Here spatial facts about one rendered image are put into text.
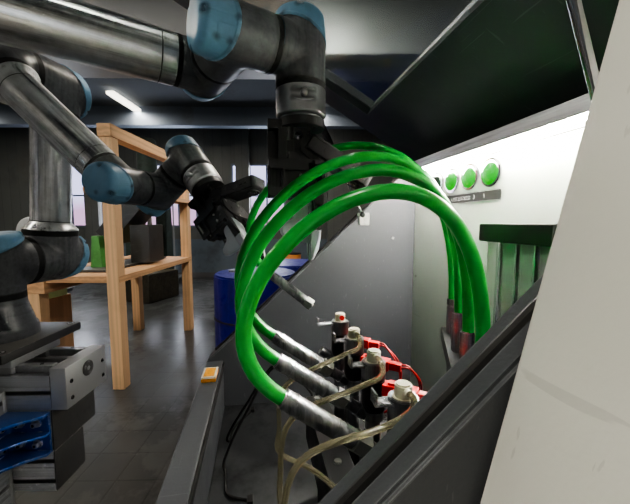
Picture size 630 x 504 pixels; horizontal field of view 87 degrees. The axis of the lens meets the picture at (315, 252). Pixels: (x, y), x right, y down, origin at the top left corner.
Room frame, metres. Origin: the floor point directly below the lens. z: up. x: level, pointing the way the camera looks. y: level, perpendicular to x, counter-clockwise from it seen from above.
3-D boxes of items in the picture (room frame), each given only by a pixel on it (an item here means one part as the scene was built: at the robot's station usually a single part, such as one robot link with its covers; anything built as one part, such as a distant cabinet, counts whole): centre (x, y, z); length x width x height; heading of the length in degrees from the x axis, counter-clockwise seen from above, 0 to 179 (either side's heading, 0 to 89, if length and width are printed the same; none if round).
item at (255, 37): (0.48, 0.12, 1.54); 0.11 x 0.11 x 0.08; 34
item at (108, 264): (3.19, 2.10, 1.00); 1.55 x 1.38 x 2.00; 3
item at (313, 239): (0.50, 0.02, 1.28); 0.06 x 0.03 x 0.09; 100
